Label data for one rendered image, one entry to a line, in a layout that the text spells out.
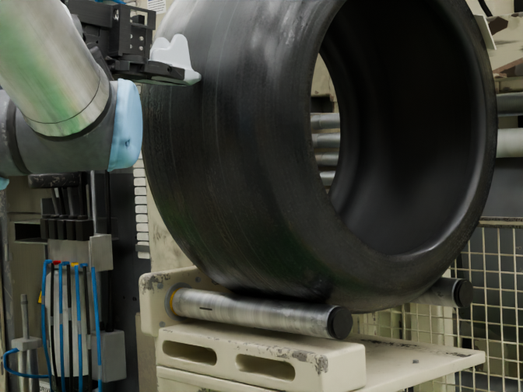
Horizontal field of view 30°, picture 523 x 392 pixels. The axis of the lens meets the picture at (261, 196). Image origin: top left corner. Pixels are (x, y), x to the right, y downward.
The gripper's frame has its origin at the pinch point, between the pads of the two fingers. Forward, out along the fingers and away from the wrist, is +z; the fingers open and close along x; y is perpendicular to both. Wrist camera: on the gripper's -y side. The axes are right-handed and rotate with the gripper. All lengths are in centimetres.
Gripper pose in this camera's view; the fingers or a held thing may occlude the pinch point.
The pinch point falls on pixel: (191, 82)
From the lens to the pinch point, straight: 126.4
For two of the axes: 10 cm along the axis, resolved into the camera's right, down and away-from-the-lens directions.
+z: 7.3, 0.5, 6.8
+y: 0.4, -10.0, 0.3
